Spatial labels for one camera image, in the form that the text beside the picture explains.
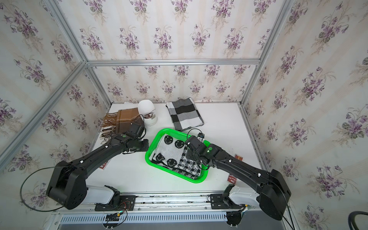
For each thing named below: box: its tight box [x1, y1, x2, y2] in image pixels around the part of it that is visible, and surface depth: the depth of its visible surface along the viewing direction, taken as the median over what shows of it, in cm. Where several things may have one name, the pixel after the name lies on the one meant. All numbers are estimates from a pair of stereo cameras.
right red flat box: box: [227, 174, 238, 185], surface depth 82 cm
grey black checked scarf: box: [165, 97, 205, 132], surface depth 113 cm
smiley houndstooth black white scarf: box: [149, 134, 202, 178], surface depth 85 cm
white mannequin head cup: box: [138, 99, 158, 127], surface depth 101 cm
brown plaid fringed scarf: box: [99, 107, 145, 144], surface depth 107 cm
